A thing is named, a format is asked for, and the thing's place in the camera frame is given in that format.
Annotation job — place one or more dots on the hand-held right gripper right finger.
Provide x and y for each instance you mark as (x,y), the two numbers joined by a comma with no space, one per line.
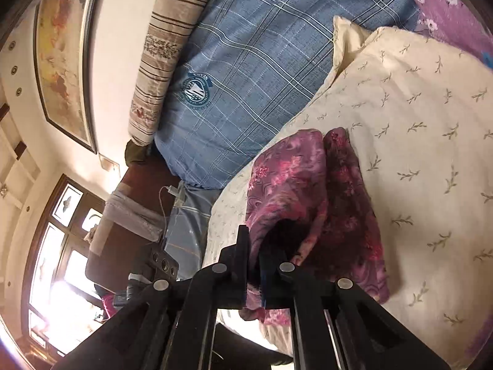
(264,281)

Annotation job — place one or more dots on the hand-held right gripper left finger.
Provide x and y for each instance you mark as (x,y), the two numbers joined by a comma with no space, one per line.
(242,262)

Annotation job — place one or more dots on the pink floral garment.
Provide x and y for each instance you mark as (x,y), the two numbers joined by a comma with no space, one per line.
(292,192)

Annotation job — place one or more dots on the light blue striped cloth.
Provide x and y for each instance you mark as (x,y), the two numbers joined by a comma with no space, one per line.
(188,231)

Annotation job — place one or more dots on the dark cloth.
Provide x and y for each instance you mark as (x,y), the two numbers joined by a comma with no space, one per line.
(238,347)

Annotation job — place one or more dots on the wooden framed window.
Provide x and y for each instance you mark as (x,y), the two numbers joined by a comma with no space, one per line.
(57,262)

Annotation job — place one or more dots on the olive green cloth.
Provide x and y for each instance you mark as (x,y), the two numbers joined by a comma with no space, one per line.
(136,152)

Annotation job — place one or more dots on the blue plaid pillow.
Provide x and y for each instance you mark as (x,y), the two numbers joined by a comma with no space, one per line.
(262,69)

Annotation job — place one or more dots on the beige striped bolster pillow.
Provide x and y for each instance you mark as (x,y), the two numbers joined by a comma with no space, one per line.
(165,46)

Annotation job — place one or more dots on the purple floral bed sheet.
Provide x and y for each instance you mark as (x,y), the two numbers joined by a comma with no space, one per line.
(450,11)

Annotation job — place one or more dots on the white wall switch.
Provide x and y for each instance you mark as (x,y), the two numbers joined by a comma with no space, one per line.
(109,163)

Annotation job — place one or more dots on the framed wall picture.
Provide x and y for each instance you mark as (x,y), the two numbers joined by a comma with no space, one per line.
(63,57)

